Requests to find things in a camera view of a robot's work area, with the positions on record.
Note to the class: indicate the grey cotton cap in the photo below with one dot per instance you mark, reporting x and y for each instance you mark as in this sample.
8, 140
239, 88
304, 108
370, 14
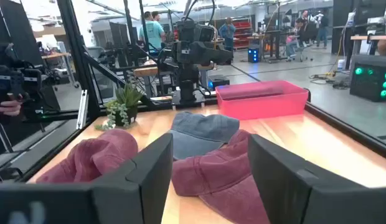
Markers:
199, 130

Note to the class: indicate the silver aluminium bracket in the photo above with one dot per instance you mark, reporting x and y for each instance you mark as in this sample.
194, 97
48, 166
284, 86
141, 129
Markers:
82, 109

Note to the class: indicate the wooden top desk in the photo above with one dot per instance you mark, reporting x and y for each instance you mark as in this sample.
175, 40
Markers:
370, 37
56, 56

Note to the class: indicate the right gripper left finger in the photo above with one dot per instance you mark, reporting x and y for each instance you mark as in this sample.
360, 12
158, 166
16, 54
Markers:
143, 193

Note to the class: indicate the potted green succulent plant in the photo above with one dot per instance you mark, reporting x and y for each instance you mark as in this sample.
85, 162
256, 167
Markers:
126, 102

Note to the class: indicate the person's hand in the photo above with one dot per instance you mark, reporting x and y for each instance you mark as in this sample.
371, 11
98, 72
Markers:
6, 109

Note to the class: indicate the black frame post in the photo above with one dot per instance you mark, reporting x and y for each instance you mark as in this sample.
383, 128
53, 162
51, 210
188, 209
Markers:
78, 62

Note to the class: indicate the wooden top workbench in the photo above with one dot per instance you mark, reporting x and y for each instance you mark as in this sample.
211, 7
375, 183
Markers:
146, 71

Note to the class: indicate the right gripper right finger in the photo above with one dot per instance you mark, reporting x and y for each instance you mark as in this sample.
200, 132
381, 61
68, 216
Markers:
289, 193

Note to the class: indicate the black frame strut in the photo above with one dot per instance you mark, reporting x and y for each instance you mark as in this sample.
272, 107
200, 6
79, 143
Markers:
109, 73

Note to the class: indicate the pink plastic bin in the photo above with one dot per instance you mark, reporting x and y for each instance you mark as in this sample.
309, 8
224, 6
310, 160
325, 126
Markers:
261, 105

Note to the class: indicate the small computer tower blue lights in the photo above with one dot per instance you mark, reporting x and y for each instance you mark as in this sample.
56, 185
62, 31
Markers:
253, 55

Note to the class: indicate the black box blue light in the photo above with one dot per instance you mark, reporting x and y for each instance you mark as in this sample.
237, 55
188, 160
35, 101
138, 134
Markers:
218, 81

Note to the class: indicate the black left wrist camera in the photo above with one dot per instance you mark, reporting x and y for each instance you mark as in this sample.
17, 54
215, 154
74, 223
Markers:
202, 32

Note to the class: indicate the maroon cotton cap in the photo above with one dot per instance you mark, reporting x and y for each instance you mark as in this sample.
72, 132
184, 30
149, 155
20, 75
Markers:
93, 155
218, 177

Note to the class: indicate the black computer tower green lights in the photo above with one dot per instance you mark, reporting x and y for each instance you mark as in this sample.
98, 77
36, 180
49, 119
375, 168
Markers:
370, 81

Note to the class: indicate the black table frame rail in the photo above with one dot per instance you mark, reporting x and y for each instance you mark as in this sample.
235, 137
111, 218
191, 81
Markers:
56, 152
348, 130

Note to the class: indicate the red storage shelving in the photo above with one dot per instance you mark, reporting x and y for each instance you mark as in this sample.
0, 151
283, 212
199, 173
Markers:
242, 32

